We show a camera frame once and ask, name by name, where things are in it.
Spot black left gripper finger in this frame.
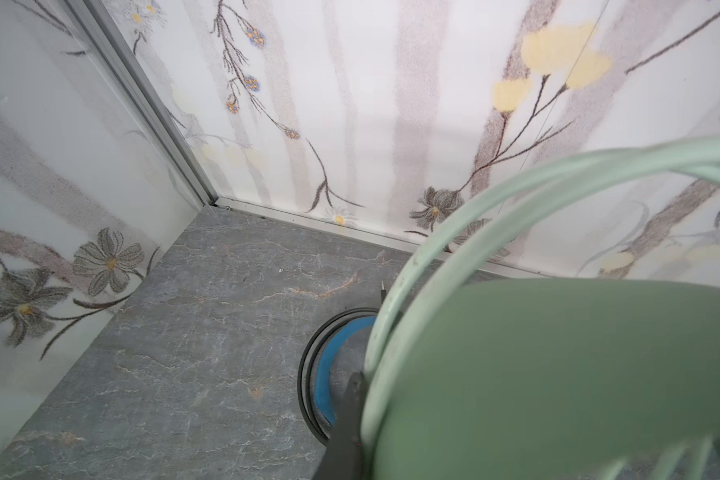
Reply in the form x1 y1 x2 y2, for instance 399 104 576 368
313 372 367 480

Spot black blue headphones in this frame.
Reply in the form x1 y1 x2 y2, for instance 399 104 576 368
296 307 379 446

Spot mint green headphones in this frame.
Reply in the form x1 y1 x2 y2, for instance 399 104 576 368
360 135 720 479

